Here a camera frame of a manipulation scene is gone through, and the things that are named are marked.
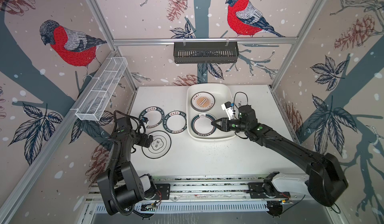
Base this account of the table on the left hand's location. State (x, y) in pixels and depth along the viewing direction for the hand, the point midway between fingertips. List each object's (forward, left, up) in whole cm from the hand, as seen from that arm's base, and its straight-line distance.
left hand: (141, 137), depth 85 cm
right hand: (+1, -40, +11) cm, 41 cm away
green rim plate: (+22, -2, -9) cm, 23 cm away
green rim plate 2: (+16, -17, -10) cm, 26 cm away
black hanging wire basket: (+55, -40, +21) cm, 71 cm away
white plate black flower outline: (-3, -10, -7) cm, 13 cm away
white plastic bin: (+39, -54, -5) cm, 67 cm away
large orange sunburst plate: (+31, -37, -6) cm, 49 cm away
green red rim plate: (+14, -36, -12) cm, 40 cm away
